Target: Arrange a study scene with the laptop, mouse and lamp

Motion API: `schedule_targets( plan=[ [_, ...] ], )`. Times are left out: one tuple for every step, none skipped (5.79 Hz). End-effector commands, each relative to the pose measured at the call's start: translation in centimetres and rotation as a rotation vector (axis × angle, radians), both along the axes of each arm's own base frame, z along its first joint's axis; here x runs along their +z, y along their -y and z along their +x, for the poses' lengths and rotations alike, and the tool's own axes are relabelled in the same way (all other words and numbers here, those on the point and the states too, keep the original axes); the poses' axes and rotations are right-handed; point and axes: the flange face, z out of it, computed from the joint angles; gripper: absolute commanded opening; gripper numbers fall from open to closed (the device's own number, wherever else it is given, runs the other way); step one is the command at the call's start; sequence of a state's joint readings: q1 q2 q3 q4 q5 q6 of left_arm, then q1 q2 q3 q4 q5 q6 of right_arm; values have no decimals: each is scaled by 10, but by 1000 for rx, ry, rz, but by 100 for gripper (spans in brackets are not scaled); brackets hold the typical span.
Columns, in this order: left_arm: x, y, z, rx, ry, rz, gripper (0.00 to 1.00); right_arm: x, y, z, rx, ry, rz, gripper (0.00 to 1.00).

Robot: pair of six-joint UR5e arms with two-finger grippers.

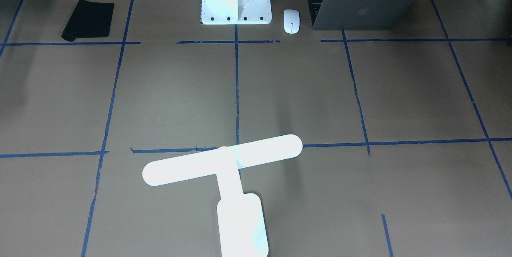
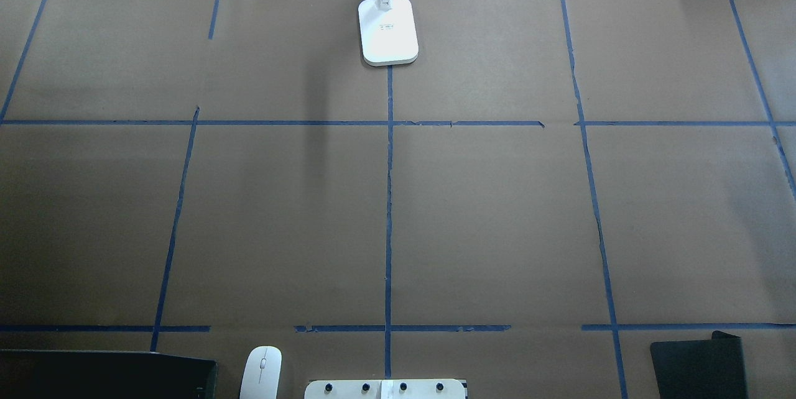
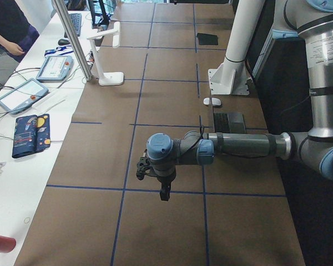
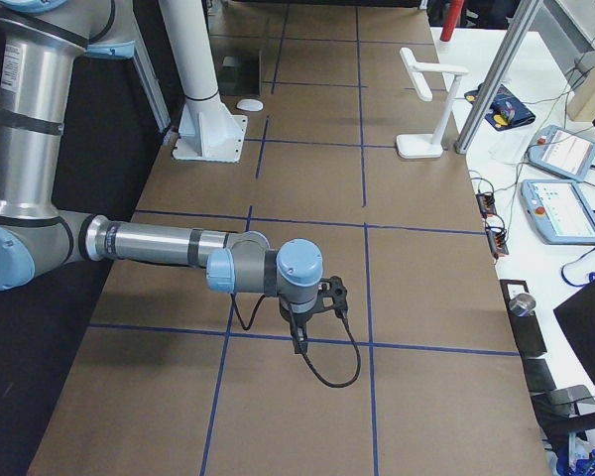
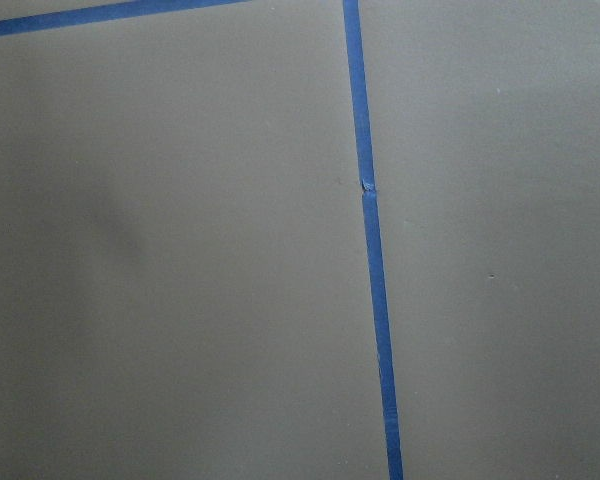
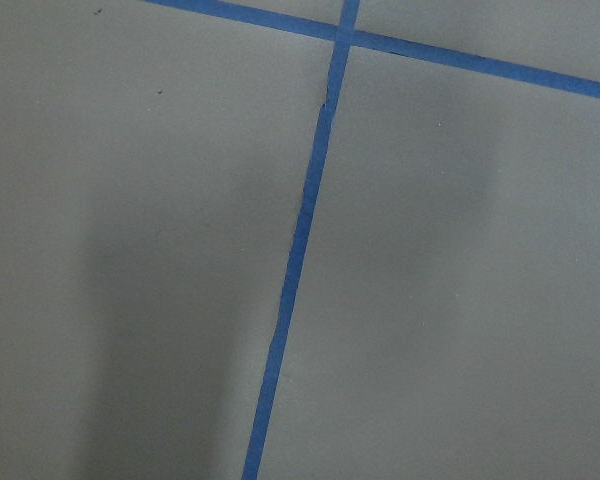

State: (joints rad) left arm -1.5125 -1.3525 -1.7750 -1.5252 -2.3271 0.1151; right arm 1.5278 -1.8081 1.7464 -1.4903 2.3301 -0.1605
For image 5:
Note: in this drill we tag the blue tape line lengthwise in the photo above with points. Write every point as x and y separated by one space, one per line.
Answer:
369 198

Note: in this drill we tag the blue tape line crosswise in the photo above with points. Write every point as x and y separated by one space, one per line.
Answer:
101 13

